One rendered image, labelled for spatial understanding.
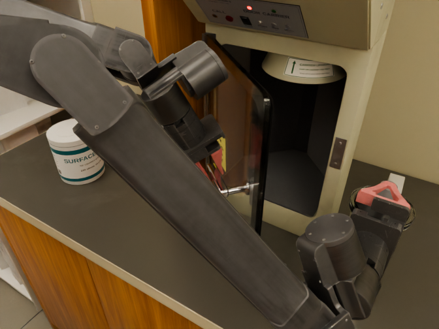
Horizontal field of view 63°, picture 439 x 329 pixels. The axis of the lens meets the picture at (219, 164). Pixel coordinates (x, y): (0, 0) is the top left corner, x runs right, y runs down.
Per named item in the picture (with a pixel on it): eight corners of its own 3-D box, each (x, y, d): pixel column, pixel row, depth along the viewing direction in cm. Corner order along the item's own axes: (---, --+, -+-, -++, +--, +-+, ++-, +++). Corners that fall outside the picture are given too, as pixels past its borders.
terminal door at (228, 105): (211, 187, 94) (208, 31, 70) (253, 282, 70) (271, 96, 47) (208, 188, 94) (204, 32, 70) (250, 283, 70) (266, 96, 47)
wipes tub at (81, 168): (85, 155, 115) (74, 113, 106) (114, 168, 109) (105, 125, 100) (50, 176, 106) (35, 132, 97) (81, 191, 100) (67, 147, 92)
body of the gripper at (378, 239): (404, 222, 48) (393, 260, 43) (384, 270, 54) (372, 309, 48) (355, 204, 50) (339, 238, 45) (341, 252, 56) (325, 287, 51)
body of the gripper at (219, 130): (166, 151, 63) (142, 119, 58) (215, 121, 62) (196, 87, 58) (173, 172, 58) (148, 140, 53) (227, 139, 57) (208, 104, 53)
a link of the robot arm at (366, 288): (328, 322, 46) (374, 331, 42) (311, 281, 43) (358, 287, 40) (343, 282, 50) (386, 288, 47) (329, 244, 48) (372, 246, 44)
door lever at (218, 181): (232, 167, 68) (232, 156, 67) (249, 198, 61) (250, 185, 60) (204, 172, 67) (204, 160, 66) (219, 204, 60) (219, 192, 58)
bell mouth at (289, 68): (281, 48, 85) (284, 24, 82) (357, 62, 77) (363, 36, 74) (246, 72, 73) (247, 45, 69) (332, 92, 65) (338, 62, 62)
